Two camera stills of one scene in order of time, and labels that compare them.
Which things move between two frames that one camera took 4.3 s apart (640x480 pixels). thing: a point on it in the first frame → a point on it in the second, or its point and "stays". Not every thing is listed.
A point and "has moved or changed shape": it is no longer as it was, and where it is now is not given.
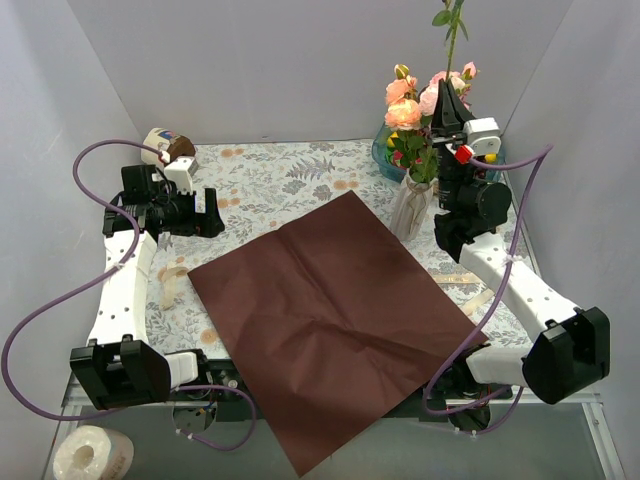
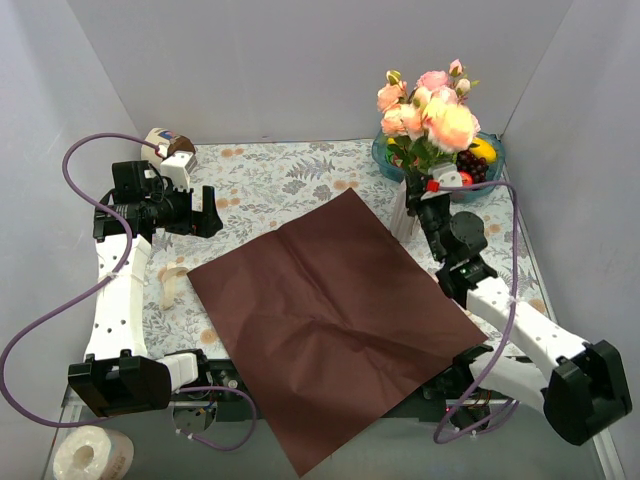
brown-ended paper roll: x=176 y=145 stays
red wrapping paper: x=330 y=328 stays
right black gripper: x=448 y=139 → x=417 y=195
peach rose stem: x=404 y=113 has moved or changed shape
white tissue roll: x=93 y=453 stays
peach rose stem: x=452 y=19 has moved or changed shape
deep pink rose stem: x=461 y=82 has moved or changed shape
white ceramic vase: x=412 y=203 stays
